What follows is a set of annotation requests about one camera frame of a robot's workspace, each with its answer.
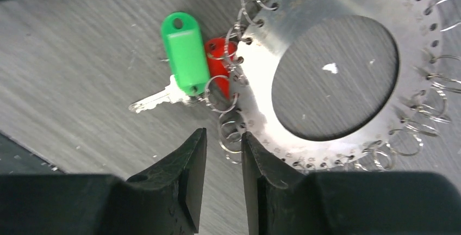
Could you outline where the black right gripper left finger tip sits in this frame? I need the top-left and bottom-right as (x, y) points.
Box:
(1, 128), (207, 234)

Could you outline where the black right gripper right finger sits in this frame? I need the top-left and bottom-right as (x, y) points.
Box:
(241, 132), (460, 234)

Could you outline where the silver key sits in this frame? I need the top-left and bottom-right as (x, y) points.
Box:
(128, 75), (200, 114)

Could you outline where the green key tag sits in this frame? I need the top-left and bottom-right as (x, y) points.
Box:
(160, 12), (210, 96)

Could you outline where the red key tag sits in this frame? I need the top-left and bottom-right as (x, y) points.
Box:
(204, 38), (229, 100)

